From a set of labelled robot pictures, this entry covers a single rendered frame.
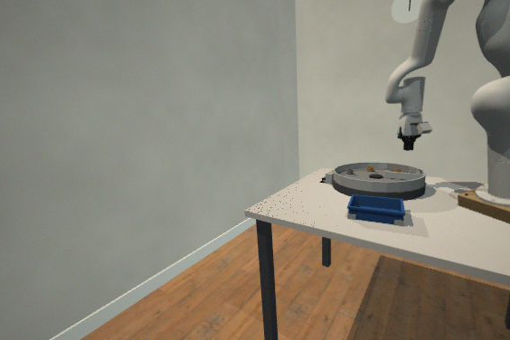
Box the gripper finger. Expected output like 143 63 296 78
409 134 421 150
398 130 410 151

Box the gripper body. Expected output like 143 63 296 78
397 113 422 137

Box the blue crate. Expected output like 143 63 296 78
347 194 405 227

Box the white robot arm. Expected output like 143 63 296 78
385 0 510 207

